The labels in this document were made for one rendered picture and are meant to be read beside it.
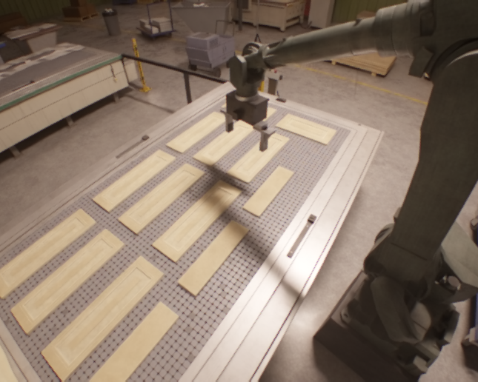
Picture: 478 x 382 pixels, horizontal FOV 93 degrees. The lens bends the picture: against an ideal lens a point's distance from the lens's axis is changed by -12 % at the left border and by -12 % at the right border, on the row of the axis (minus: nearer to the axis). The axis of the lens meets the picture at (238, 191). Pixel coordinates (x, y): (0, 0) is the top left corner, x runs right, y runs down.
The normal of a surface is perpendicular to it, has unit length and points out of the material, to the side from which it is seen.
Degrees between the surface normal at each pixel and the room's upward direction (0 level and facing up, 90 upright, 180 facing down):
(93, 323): 0
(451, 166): 81
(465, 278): 24
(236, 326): 0
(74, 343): 0
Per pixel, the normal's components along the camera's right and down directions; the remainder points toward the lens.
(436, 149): -0.71, 0.40
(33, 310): -0.11, -0.55
